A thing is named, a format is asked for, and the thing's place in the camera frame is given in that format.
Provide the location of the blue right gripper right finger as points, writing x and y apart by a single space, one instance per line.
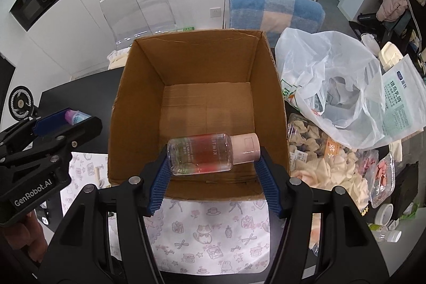
272 178

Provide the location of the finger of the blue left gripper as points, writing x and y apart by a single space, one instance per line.
54 125

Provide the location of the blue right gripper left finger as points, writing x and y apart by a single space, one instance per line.
158 175

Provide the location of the purple blue small tube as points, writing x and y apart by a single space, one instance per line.
73 117

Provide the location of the pink clear toner bottle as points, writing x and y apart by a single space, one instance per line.
211 153

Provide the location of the beige oblong case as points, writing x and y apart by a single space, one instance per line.
97 177

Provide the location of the person's left hand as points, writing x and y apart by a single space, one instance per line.
27 232

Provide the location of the black desk fan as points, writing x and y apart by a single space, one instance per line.
21 103

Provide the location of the cream artificial roses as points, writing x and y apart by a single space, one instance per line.
323 163

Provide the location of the patterned white table mat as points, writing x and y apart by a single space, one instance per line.
217 238

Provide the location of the large cardboard box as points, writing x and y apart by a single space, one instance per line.
181 84

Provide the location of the clear box pink snacks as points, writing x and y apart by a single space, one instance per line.
377 169

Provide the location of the white tape roll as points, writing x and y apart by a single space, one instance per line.
384 214

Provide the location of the built-in black oven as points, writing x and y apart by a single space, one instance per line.
26 12

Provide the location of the white plastic bag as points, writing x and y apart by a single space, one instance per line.
334 81

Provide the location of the transparent acrylic chair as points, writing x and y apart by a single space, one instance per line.
133 19

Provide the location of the blue checkered blanket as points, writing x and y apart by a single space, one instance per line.
273 16

